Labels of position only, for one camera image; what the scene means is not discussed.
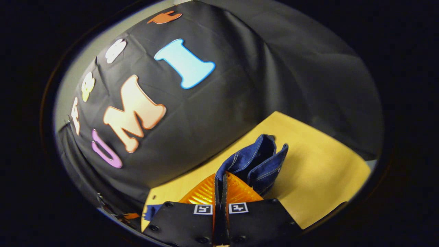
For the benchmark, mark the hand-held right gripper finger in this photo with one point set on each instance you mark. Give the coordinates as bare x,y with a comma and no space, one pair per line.
225,199
216,199

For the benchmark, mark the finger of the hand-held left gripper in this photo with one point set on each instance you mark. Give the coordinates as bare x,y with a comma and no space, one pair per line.
132,216

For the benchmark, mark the blue denim jeans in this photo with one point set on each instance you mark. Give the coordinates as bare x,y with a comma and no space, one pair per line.
260,161

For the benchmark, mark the black backdrop cloth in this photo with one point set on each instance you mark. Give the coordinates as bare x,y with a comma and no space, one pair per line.
223,120

